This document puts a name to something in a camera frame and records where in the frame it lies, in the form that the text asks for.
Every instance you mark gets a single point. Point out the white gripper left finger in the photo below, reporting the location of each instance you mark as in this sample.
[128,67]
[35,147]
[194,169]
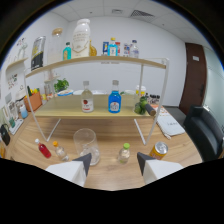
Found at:
[71,170]

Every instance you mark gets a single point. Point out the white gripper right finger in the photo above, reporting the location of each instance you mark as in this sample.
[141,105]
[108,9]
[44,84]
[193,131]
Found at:
[156,170]

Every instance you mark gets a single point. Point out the yellow drink can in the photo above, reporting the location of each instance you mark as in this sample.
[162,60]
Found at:
[158,150]

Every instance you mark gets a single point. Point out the small red liquid bottle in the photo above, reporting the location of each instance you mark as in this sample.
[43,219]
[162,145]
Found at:
[44,150]

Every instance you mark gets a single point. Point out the clear bottle green cap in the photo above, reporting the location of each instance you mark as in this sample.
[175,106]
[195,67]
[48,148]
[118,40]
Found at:
[124,156]

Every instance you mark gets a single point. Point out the clear drinking glass with ice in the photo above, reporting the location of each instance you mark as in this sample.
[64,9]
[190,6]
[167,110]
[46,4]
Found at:
[85,143]

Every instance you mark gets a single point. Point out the black armchair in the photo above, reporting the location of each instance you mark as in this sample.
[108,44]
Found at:
[203,133]

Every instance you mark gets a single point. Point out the dark wooden muddler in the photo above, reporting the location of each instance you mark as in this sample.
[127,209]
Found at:
[150,110]

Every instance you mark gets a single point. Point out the two-tier wooden shelf rack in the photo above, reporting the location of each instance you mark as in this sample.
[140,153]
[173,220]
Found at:
[66,108]

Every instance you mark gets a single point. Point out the green limes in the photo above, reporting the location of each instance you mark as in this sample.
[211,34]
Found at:
[140,106]

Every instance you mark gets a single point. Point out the clear bottle red label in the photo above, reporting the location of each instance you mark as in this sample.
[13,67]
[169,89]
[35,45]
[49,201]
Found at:
[87,101]

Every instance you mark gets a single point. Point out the light blue small bottle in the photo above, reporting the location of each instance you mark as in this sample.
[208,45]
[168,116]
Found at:
[24,112]

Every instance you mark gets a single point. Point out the black kettle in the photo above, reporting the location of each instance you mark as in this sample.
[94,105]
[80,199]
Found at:
[4,135]

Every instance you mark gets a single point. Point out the blue rimmed bowl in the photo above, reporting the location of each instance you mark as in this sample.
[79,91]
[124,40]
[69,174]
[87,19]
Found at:
[65,93]

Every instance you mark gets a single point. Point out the orange storage basket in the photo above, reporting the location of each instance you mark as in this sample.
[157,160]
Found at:
[33,101]

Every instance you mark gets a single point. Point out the blue liquid bottle grey cap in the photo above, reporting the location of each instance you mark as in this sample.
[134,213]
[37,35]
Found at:
[115,101]

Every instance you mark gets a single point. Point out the green potted plant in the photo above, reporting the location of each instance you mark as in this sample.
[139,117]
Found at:
[61,85]

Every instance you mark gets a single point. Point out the brown door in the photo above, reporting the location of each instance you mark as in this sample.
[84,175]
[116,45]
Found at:
[192,76]

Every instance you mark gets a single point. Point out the small teal bottle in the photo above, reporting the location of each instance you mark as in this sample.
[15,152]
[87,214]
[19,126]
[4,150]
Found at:
[67,52]

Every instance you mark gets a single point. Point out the large black yellow can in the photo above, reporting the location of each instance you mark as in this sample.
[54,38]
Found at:
[38,53]

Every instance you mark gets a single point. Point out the clear bottle blue cap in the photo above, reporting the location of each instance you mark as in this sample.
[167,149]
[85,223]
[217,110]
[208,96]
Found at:
[134,50]

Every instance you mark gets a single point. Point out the amber liquid bottle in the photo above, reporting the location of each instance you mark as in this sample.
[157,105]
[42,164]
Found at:
[93,50]

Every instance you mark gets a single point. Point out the glass jar cork lid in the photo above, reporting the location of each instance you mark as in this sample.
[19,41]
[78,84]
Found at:
[54,46]

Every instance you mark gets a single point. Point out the blue bottle yellow cap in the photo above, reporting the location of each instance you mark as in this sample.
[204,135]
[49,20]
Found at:
[112,49]

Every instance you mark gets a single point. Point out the large white bottle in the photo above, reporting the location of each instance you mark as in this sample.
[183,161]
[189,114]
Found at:
[81,40]

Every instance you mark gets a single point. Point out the white figurine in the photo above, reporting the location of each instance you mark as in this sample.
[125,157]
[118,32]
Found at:
[22,46]

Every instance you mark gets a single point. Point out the ceiling air vent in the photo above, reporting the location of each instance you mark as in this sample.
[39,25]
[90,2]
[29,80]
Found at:
[141,13]

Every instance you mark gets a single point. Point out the wooden wall shelf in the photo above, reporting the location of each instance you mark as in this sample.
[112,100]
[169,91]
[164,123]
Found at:
[16,63]

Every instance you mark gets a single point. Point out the multicolour wall poster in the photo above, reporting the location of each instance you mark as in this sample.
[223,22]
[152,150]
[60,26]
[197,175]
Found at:
[126,49]

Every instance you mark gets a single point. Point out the blue wall poster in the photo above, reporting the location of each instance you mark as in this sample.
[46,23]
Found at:
[105,48]

